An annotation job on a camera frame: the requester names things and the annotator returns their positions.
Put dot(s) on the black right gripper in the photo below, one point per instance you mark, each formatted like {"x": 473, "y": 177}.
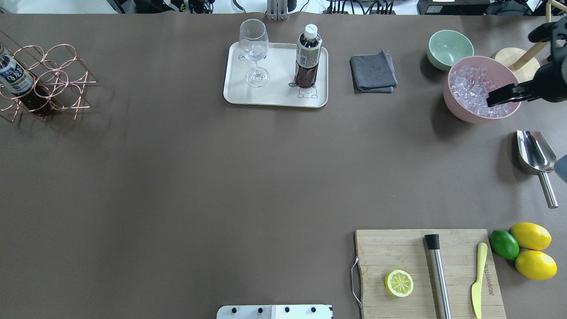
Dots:
{"x": 550, "y": 82}

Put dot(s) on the tea bottle white cap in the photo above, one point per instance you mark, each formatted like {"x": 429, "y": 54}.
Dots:
{"x": 308, "y": 49}
{"x": 21, "y": 83}

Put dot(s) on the copper wire bottle basket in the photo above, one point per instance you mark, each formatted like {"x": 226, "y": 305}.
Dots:
{"x": 61, "y": 74}

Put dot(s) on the round wooden stand base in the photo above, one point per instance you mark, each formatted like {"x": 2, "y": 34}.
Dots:
{"x": 522, "y": 63}

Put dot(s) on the pink bowl with ice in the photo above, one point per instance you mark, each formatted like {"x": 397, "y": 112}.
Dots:
{"x": 469, "y": 82}

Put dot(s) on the steel ice scoop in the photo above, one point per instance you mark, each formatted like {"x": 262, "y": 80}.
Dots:
{"x": 538, "y": 158}

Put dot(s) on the green bowl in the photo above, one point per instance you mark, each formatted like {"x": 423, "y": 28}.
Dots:
{"x": 447, "y": 47}

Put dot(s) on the yellow lemon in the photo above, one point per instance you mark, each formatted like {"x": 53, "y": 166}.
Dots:
{"x": 536, "y": 265}
{"x": 531, "y": 236}

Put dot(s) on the grey folded cloth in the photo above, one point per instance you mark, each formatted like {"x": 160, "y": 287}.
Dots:
{"x": 374, "y": 73}

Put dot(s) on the green lime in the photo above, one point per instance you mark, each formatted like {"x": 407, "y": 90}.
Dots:
{"x": 504, "y": 244}

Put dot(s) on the yellow plastic knife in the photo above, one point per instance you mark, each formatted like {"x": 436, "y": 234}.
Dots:
{"x": 476, "y": 287}

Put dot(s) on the bamboo cutting board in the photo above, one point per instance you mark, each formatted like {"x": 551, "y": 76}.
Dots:
{"x": 381, "y": 251}

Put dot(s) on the half lemon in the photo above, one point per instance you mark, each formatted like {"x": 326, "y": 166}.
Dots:
{"x": 399, "y": 283}

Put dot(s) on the steel muddler black tip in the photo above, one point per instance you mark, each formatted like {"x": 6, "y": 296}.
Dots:
{"x": 439, "y": 281}

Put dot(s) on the cream rabbit tray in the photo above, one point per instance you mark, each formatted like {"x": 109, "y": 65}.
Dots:
{"x": 281, "y": 89}

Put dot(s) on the clear wine glass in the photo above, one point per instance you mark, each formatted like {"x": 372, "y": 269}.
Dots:
{"x": 254, "y": 44}

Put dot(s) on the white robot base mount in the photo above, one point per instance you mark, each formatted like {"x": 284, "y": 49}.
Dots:
{"x": 276, "y": 311}

